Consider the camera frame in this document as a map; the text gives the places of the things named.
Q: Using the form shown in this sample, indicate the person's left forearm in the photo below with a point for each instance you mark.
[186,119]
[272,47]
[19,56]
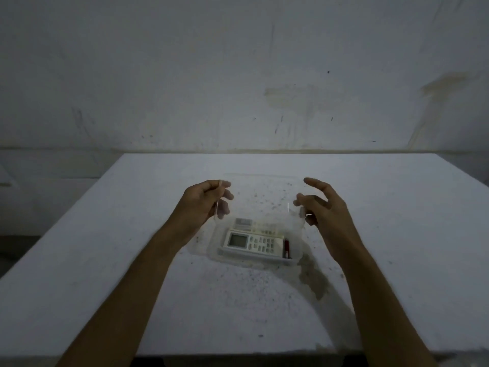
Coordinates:
[132,290]

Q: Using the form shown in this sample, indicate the red battery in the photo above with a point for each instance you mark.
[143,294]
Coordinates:
[287,249]

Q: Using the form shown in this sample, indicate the clear plastic container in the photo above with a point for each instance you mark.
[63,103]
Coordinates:
[258,261]

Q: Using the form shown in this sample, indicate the white remote control with screen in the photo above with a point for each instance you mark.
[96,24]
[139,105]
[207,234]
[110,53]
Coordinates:
[252,242]

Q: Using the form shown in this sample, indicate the person's left hand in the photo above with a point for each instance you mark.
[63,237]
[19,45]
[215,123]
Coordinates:
[196,204]

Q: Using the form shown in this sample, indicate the clear plastic lid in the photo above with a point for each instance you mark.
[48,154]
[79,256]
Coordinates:
[261,194]

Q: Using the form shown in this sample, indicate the person's right forearm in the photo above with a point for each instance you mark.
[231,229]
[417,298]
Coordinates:
[376,305]

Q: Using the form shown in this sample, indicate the person's left thumb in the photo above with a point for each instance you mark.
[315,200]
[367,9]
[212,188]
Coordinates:
[218,183]

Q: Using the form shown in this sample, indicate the person's right thumb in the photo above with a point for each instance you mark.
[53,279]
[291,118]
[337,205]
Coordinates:
[315,185]

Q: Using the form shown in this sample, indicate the person's right hand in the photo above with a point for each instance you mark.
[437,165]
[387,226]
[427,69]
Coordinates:
[332,221]

